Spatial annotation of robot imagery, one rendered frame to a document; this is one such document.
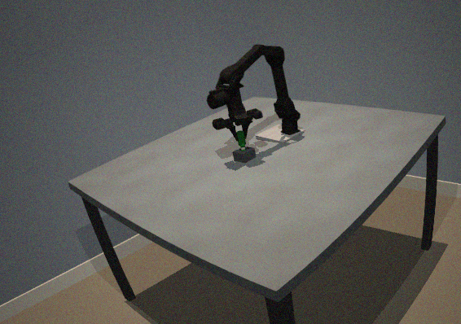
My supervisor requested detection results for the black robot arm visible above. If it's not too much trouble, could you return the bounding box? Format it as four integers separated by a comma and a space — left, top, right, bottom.
207, 45, 301, 135

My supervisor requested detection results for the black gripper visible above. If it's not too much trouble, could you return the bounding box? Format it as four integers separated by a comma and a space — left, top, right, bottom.
212, 99, 263, 142

